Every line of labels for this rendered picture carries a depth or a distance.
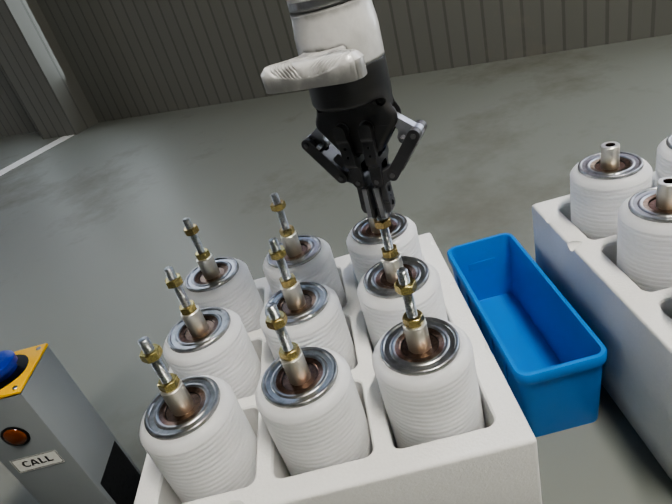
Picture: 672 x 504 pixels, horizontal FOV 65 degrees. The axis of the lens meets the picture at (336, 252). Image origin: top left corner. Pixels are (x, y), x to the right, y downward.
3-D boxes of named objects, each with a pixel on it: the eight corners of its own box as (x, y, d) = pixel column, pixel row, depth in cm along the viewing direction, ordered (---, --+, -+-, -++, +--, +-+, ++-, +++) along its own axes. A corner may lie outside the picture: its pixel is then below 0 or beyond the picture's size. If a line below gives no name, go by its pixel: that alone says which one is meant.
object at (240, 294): (241, 347, 86) (197, 257, 76) (294, 346, 82) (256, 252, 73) (216, 393, 78) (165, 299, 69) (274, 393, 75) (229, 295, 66)
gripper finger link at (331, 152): (315, 127, 54) (360, 162, 54) (307, 139, 55) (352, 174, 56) (303, 138, 52) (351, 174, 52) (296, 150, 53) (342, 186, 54)
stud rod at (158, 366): (180, 400, 50) (145, 342, 46) (171, 402, 50) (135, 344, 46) (183, 392, 51) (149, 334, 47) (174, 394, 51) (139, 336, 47)
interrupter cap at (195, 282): (201, 262, 75) (199, 258, 75) (247, 258, 73) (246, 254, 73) (176, 295, 69) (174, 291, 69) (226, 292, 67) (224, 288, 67)
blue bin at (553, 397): (611, 423, 65) (613, 354, 59) (525, 445, 66) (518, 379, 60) (515, 288, 91) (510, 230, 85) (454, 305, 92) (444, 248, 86)
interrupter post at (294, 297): (309, 307, 60) (301, 284, 58) (290, 315, 59) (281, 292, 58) (304, 296, 62) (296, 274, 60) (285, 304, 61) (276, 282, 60)
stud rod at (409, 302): (412, 339, 49) (396, 274, 45) (410, 332, 49) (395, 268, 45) (423, 337, 48) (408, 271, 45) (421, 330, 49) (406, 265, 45)
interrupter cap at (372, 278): (377, 259, 64) (375, 255, 64) (437, 261, 61) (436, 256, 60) (354, 298, 59) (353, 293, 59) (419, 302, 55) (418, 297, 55)
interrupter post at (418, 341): (409, 359, 49) (403, 333, 47) (405, 342, 51) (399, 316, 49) (435, 354, 49) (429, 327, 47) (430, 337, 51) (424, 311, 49)
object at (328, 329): (383, 419, 66) (348, 309, 57) (313, 451, 65) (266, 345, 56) (356, 371, 74) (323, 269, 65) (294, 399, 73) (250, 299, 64)
